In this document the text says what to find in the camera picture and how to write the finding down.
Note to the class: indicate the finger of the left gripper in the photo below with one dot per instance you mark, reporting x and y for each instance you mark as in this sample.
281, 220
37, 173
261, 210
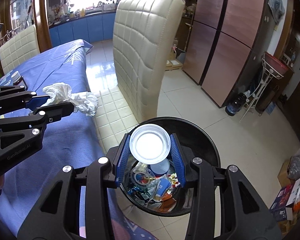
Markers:
39, 118
17, 97

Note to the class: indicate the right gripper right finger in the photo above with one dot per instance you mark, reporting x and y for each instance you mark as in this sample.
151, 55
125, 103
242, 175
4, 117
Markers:
244, 215

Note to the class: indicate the white plastic lid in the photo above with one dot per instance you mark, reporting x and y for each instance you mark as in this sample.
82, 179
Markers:
149, 144

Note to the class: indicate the white tissue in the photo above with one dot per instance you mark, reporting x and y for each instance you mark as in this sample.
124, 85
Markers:
84, 102

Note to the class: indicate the brown medicine bottle white cap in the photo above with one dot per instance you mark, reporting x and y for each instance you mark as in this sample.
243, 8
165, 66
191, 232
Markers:
16, 78

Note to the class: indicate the blue plastic bowl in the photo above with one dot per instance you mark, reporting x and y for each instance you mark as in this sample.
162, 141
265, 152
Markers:
160, 168

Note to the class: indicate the black round trash bin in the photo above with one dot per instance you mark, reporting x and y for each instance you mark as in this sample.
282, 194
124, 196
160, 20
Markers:
170, 195

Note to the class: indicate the cream chair far left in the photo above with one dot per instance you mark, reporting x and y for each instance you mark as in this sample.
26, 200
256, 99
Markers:
19, 49

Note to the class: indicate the colorful cardboard box on floor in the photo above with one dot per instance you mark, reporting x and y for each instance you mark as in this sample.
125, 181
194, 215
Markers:
287, 202

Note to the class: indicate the blue kitchen cabinet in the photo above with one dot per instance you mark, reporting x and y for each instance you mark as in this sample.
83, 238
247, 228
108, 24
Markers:
92, 28

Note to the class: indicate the dark blue water jug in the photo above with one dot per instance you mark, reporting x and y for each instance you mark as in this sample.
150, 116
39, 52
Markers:
236, 104

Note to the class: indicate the cream chair right side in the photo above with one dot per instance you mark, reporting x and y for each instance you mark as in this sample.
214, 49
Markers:
143, 36

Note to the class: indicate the white metal plant stand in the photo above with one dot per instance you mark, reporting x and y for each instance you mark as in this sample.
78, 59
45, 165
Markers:
271, 68

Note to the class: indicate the pink double door refrigerator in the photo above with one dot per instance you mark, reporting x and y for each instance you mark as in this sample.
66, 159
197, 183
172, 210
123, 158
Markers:
222, 38

